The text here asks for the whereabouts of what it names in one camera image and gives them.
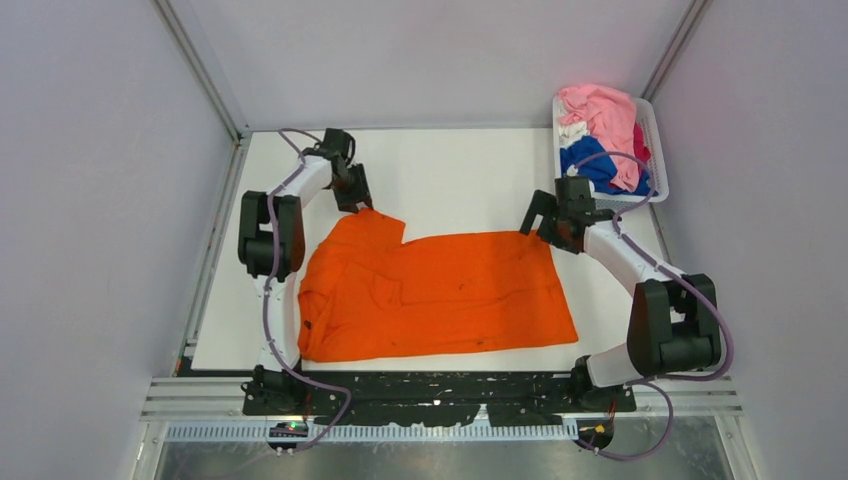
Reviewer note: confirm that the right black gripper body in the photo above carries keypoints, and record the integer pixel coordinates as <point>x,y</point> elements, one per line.
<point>555,222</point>

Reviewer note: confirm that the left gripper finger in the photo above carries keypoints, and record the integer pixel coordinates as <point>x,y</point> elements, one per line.
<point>347,201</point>
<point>361,196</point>

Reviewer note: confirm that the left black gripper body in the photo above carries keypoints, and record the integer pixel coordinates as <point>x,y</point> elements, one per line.
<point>345,185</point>

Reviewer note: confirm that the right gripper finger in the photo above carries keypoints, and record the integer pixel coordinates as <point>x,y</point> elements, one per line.
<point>543,205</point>
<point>549,233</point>

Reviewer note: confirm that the orange t shirt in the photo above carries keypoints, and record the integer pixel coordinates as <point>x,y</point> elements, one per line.
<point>368,294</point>

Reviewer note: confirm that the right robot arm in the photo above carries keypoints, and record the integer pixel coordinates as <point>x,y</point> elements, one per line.
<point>673,328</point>

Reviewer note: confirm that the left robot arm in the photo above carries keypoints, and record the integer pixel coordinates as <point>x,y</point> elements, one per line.
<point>271,235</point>

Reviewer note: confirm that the blue t shirt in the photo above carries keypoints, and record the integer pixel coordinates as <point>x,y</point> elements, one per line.
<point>610,174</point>

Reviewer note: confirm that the white t shirt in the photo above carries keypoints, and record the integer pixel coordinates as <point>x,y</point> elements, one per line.
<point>568,134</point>

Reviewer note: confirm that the crimson t shirt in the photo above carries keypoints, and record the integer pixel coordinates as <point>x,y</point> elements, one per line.
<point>640,149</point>

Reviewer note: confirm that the pink t shirt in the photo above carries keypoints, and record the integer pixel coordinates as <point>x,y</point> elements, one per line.
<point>610,115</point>

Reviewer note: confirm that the white plastic laundry basket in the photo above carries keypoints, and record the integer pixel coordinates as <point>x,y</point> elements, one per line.
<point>645,119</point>

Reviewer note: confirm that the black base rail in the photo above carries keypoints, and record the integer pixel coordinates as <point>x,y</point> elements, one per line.
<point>432,399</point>

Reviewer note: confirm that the white slotted cable duct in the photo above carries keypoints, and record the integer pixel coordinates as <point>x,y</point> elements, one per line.
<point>300,431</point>

